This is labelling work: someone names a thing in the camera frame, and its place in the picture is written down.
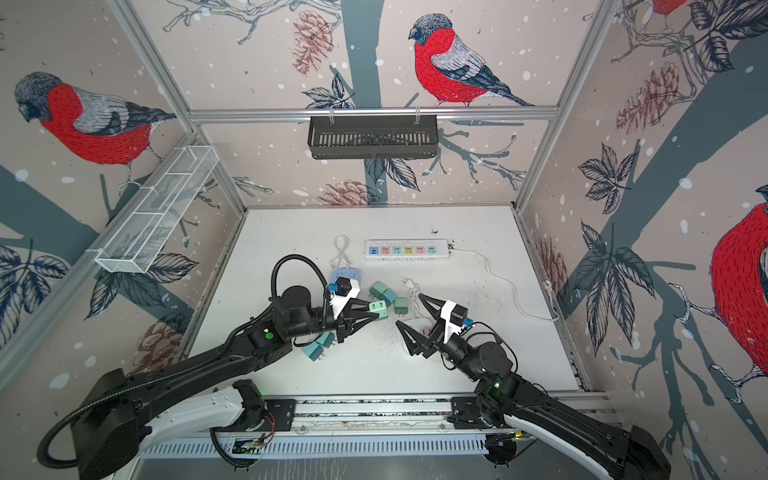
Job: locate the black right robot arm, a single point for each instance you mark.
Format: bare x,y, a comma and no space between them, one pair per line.
506,399

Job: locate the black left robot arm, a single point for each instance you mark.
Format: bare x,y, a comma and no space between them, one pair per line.
105,432

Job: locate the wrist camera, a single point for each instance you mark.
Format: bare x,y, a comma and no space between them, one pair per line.
342,290
454,318

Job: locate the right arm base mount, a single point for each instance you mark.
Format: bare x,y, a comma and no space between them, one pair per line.
470,412

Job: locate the white wire mesh shelf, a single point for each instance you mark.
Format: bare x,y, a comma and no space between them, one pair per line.
141,237

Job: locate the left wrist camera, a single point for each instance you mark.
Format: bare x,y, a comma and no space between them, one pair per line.
342,290

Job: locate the white multicolour power strip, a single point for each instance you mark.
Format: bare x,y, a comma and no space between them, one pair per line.
406,249

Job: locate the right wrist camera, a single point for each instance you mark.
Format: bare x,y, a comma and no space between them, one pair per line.
454,318

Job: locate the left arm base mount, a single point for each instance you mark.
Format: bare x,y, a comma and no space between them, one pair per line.
275,415

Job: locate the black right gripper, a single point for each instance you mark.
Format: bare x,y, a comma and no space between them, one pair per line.
426,348

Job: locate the blue square socket hub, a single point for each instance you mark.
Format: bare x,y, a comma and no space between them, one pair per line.
349,273

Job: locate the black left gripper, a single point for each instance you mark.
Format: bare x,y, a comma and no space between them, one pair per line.
348,320

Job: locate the black hanging wire basket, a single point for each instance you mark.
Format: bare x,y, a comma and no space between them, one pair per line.
373,137

